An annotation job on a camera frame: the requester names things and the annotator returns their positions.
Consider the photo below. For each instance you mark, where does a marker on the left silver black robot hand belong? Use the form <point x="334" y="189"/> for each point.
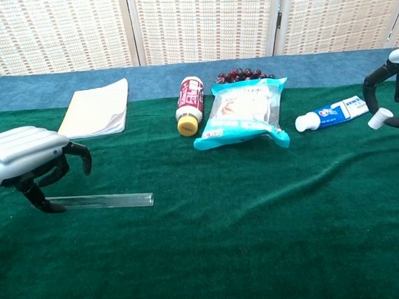
<point x="20" y="153"/>

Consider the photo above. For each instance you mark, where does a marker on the white toothpaste cap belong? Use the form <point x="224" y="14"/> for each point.
<point x="380" y="118"/>

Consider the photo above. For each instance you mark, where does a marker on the transparent glass test tube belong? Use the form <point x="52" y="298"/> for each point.
<point x="104" y="201"/>

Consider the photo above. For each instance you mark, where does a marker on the blue white toothpaste tube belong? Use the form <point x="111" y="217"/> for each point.
<point x="333" y="113"/>

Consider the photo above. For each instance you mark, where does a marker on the blue table cloth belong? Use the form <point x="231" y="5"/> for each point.
<point x="30" y="92"/>

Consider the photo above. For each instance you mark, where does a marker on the white yellow notebook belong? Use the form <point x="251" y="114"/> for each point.
<point x="95" y="111"/>

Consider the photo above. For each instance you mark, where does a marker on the teal snack bag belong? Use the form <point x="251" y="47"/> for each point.
<point x="244" y="109"/>

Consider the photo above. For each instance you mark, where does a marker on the dark red grape bunch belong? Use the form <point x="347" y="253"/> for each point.
<point x="239" y="75"/>

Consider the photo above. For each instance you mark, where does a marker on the red label bottle yellow cap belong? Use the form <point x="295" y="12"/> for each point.
<point x="190" y="102"/>

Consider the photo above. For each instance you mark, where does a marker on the green velvet cloth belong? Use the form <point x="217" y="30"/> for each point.
<point x="206" y="257"/>

